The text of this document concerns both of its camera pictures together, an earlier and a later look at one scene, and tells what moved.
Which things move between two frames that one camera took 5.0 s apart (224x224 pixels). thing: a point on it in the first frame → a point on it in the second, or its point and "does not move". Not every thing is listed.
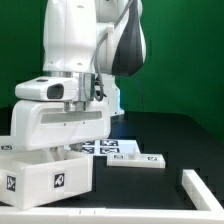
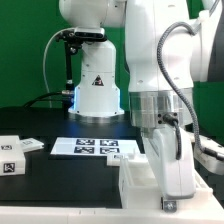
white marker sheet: (110, 146) does not move
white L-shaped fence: (208, 211) does not move
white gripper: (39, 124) → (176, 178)
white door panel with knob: (137, 160) does not move
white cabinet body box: (30, 178) → (139, 188)
